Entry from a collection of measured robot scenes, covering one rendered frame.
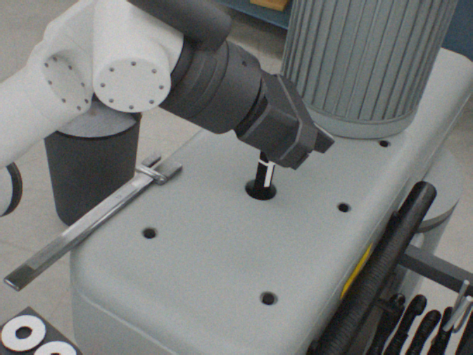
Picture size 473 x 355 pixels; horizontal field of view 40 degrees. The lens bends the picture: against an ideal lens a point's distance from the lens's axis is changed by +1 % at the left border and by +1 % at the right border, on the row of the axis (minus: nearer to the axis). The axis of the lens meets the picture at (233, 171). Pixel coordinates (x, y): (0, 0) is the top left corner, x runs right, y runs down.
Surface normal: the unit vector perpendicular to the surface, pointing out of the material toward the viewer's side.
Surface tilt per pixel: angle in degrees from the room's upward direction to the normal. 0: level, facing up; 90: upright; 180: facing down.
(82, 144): 94
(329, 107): 90
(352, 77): 90
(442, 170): 0
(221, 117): 100
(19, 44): 0
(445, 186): 0
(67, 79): 49
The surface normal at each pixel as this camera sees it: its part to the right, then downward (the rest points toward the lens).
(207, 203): 0.12, -0.76
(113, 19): -0.28, -0.60
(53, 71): 0.82, -0.44
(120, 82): 0.13, 0.75
